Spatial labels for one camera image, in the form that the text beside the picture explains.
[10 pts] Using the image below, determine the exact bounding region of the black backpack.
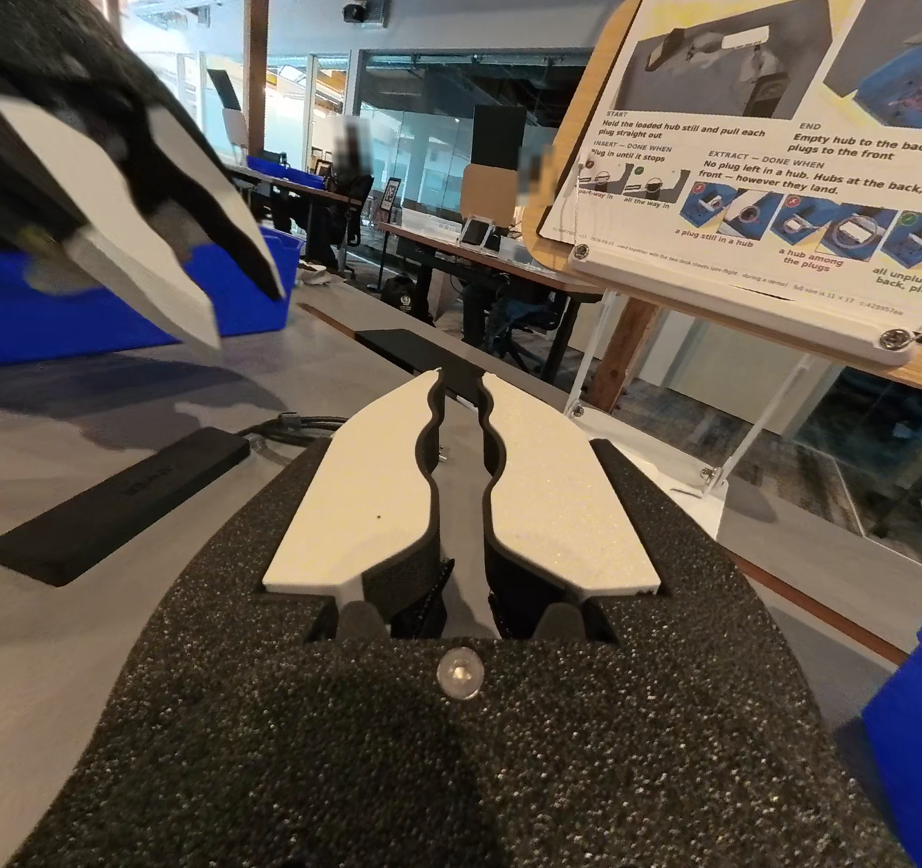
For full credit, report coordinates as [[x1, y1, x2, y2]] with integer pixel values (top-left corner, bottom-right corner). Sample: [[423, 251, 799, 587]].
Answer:
[[380, 273, 438, 327]]

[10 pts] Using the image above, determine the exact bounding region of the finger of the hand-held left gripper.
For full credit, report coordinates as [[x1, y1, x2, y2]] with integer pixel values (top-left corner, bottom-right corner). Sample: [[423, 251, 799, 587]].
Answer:
[[144, 104, 284, 302], [0, 97, 221, 350]]

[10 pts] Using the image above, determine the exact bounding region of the printed instruction sheet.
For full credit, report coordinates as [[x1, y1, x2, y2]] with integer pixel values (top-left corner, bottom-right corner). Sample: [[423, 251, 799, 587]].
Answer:
[[547, 0, 922, 321]]

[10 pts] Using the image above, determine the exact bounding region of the black hub cable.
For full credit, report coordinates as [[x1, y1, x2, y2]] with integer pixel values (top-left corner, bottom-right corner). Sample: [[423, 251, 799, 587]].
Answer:
[[241, 413, 350, 451]]

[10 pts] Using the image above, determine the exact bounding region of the instruction board on white stand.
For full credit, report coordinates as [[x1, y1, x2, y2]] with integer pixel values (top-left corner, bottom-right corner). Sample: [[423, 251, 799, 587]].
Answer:
[[519, 0, 922, 541]]

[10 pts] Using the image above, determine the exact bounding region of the black monitor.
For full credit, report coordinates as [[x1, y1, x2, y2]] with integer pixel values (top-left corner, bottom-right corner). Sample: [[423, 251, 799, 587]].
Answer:
[[472, 106, 527, 170]]

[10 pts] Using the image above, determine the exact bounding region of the wooden office desk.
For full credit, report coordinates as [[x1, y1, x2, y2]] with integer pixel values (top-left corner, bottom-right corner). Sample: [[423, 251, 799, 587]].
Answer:
[[378, 223, 605, 386]]

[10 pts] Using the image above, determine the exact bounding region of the black office chair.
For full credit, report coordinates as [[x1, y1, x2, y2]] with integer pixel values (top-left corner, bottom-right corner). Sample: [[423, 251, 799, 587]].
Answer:
[[497, 292, 570, 379]]

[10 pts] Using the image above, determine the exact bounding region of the black flat desk plate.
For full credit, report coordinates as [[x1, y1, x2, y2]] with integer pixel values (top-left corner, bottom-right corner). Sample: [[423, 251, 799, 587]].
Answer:
[[355, 328, 498, 408]]

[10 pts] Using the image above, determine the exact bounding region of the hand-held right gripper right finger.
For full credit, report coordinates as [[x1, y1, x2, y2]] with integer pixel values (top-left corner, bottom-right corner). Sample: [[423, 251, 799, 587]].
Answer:
[[479, 369, 662, 604]]

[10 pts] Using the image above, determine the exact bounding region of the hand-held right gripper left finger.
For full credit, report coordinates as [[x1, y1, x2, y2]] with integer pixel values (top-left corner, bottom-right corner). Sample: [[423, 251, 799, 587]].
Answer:
[[263, 368, 444, 608]]

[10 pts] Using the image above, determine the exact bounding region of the black usb hub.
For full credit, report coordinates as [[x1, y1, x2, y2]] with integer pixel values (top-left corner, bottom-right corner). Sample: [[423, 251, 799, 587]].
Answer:
[[0, 427, 252, 588]]

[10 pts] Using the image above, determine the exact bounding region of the wooden support post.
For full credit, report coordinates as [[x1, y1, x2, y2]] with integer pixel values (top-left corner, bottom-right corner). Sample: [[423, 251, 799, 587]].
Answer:
[[587, 295, 664, 415], [241, 0, 271, 156]]

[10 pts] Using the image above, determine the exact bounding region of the wooden document stand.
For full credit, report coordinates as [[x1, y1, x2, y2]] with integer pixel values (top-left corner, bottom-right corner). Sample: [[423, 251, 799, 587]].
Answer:
[[460, 164, 521, 253]]

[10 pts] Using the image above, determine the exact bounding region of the blue storage bin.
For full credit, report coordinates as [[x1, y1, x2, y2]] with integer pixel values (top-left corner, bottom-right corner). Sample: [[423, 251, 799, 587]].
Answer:
[[861, 630, 922, 811], [247, 155, 327, 193], [0, 227, 300, 368]]

